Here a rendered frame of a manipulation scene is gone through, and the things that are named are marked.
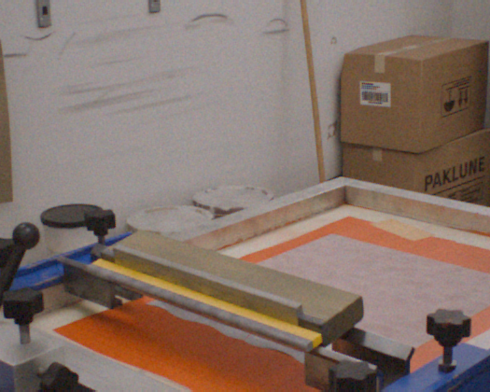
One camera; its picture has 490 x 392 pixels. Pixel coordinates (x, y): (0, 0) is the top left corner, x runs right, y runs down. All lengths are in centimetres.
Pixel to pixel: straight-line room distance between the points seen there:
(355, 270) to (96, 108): 225
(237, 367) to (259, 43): 307
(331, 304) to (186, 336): 25
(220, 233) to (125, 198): 223
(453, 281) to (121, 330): 46
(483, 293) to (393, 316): 15
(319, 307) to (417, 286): 36
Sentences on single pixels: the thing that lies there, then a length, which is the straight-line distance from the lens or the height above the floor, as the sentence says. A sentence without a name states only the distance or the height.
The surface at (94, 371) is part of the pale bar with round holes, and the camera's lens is 102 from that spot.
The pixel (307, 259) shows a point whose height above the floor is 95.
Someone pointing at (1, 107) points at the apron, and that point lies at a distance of 333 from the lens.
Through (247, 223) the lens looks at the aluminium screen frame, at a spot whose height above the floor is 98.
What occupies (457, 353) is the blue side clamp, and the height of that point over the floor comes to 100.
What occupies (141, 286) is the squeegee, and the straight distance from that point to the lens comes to 123.
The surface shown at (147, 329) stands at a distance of 131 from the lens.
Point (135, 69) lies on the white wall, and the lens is 374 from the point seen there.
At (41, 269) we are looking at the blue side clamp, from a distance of 141.
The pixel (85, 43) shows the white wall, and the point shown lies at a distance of 359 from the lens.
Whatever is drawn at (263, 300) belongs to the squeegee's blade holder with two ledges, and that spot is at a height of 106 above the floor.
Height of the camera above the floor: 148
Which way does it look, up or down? 17 degrees down
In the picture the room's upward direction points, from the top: 1 degrees counter-clockwise
